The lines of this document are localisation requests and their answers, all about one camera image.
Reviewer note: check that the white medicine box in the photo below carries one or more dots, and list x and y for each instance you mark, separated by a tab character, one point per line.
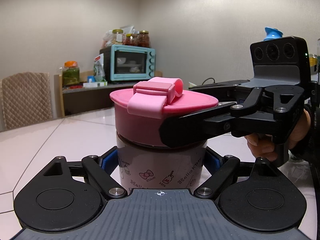
94	84

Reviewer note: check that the teal toaster oven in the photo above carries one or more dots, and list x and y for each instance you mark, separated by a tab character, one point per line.
124	63

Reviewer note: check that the green white snack packet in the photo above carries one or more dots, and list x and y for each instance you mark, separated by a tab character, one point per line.
98	68

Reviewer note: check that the pink Hello Kitty bottle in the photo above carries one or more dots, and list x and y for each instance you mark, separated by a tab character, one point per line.
144	161

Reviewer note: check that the red chili jar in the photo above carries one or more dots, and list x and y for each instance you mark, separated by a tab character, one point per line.
143	39
131	40

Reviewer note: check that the pale contents jar gold lid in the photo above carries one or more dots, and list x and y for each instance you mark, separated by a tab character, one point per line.
117	36

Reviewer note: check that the black charger with cable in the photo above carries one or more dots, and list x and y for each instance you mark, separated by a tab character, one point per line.
205	82

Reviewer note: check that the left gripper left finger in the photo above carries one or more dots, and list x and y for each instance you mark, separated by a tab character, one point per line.
98	170

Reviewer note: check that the wooden shelf unit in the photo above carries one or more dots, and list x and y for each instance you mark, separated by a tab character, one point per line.
80	100

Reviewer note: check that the blue thermos flask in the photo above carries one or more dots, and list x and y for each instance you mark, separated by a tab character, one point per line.
272	33

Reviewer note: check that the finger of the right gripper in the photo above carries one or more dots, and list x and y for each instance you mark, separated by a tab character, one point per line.
215	87
195	129

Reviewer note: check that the quilted beige chair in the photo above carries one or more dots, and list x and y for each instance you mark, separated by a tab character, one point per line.
25	99

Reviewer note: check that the green pickle jar orange lid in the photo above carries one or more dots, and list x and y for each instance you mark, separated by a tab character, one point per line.
70	73

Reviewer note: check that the pink bottle cap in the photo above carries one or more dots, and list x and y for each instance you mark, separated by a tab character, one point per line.
140	111

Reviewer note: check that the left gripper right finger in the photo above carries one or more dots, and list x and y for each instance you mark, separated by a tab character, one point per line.
223	173

